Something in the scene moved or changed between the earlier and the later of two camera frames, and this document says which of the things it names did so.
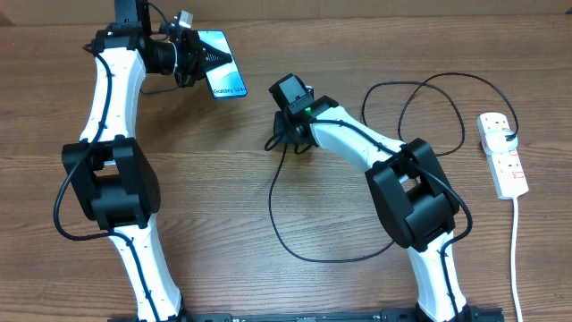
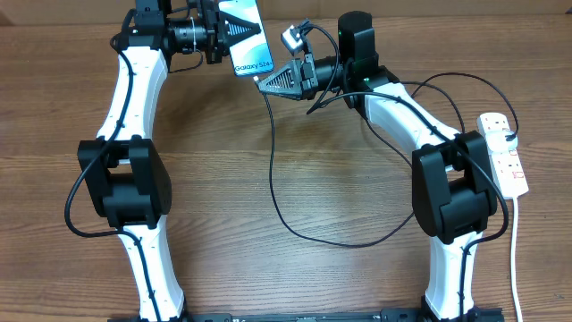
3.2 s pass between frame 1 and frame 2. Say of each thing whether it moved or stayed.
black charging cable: moved
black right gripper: moved
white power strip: stayed
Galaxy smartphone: moved
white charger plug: stayed
